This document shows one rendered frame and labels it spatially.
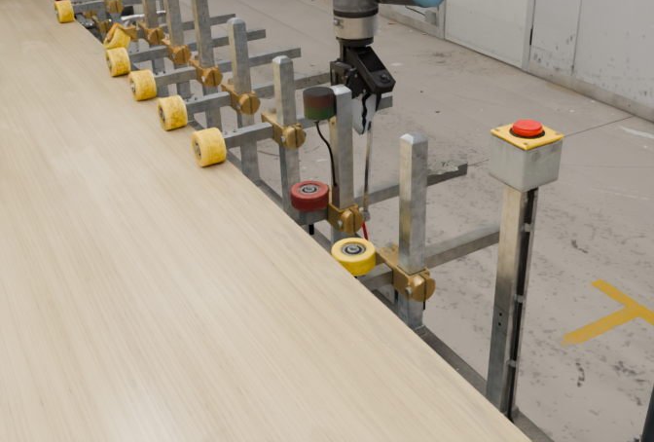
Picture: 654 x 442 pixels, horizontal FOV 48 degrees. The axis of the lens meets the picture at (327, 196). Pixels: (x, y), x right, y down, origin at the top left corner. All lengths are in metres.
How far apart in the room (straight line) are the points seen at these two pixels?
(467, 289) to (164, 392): 1.86
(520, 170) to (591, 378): 1.57
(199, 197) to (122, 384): 0.56
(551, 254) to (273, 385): 2.12
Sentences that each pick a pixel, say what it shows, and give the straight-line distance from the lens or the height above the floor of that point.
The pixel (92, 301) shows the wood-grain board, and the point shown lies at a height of 0.90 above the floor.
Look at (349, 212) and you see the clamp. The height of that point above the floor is 0.87.
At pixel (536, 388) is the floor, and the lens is 2.45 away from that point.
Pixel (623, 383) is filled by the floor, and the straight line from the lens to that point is 2.54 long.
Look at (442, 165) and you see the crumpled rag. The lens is 1.74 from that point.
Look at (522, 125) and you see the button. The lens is 1.04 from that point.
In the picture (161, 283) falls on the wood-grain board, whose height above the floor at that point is 0.90.
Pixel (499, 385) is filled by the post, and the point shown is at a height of 0.78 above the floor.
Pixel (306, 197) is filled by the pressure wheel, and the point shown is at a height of 0.91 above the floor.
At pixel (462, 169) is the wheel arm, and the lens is 1.77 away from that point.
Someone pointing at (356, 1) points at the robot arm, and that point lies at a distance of 1.46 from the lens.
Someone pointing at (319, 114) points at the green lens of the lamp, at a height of 1.10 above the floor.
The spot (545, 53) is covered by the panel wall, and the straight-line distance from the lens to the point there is 4.90.
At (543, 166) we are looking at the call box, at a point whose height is 1.18.
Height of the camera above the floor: 1.63
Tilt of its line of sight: 28 degrees down
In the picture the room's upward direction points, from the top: 2 degrees counter-clockwise
